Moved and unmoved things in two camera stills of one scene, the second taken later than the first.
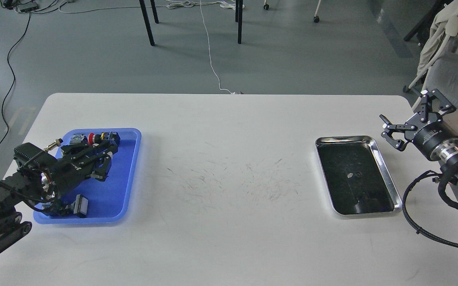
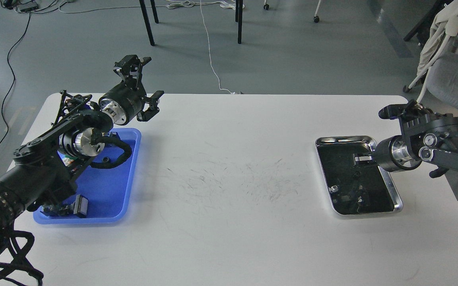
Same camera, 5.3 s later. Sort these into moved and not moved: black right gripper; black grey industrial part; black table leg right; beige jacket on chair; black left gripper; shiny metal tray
Moved: black right gripper; black left gripper
Not moved: beige jacket on chair; shiny metal tray; black table leg right; black grey industrial part
